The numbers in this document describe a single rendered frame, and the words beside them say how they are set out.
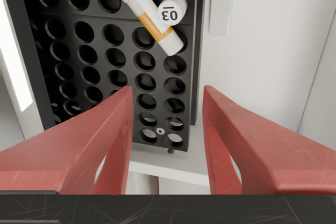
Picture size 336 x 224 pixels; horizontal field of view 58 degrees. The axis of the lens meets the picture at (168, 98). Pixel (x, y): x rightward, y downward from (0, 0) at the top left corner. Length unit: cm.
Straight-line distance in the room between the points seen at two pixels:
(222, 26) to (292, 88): 7
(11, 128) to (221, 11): 14
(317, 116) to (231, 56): 7
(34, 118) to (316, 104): 18
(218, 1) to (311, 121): 11
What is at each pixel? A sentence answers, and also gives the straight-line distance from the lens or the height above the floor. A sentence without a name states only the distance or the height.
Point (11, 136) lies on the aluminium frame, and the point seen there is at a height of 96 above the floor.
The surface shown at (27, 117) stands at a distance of 18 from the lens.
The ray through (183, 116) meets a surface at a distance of 19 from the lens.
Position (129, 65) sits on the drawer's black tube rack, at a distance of 18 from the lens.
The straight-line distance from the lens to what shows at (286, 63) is 24.
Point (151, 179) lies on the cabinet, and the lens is 51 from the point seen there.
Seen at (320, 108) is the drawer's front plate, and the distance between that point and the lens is 22.
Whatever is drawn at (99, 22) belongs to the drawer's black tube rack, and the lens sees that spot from 18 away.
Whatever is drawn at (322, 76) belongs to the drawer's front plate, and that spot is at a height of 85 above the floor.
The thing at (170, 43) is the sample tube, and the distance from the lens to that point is 16.
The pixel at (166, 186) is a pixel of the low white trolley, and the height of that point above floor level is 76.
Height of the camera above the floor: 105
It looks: 54 degrees down
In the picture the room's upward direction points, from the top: 155 degrees counter-clockwise
